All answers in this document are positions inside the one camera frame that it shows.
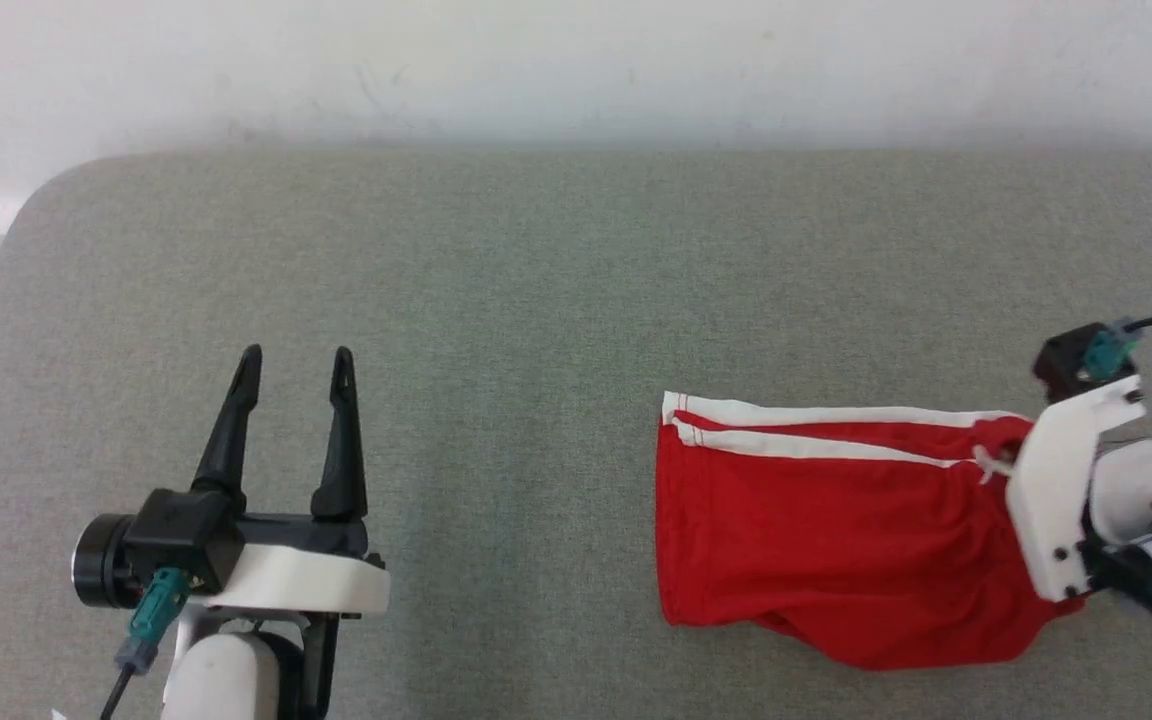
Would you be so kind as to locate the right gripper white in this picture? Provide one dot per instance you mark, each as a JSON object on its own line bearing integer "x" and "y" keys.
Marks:
{"x": 1051, "y": 500}

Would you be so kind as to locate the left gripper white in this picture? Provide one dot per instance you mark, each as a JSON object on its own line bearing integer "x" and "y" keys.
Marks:
{"x": 306, "y": 580}

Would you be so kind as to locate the red shorts with white stripes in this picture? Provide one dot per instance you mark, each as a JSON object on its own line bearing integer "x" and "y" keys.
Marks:
{"x": 836, "y": 540}

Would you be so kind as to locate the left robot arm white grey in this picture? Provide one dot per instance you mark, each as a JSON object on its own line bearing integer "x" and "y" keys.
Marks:
{"x": 226, "y": 670}

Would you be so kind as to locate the grey fabric sofa cushion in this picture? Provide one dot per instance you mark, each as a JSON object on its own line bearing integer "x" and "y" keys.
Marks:
{"x": 496, "y": 350}

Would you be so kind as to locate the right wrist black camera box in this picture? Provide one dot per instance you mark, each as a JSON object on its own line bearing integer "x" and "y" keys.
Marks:
{"x": 1061, "y": 365}

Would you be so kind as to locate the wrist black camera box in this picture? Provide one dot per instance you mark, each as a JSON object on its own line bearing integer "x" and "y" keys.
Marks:
{"x": 171, "y": 535}
{"x": 1061, "y": 365}

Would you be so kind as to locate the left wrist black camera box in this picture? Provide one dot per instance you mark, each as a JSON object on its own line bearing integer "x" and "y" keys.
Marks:
{"x": 171, "y": 535}

